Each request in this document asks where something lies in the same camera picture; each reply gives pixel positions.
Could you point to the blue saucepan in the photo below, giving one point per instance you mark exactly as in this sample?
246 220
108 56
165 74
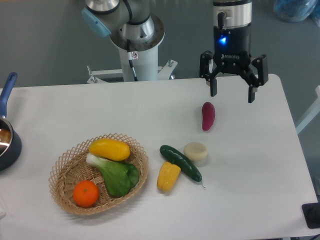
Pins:
10 141

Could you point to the black device at edge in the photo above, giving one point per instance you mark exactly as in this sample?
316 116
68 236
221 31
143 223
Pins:
311 212

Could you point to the blue plastic bag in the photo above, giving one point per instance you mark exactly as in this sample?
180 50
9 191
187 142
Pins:
294 11

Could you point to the woven wicker basket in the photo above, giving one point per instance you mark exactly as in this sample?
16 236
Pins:
71 168

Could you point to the yellow bell pepper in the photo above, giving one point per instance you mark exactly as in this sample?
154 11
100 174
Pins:
167 177

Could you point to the dark green cucumber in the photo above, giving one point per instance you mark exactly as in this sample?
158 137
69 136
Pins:
175 157

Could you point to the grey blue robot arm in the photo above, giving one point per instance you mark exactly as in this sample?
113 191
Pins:
137 33

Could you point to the cream round cake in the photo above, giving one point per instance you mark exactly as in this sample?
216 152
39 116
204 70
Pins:
196 152

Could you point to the orange tangerine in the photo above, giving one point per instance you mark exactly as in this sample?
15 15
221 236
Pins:
85 193

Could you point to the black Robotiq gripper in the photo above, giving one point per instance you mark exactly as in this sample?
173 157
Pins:
232 47

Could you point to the purple sweet potato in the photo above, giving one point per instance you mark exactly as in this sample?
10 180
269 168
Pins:
208 115

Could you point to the green bok choy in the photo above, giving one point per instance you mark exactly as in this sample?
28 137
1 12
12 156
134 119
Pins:
119 177

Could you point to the white frame at right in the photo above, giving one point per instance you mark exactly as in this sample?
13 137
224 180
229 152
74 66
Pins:
310 113

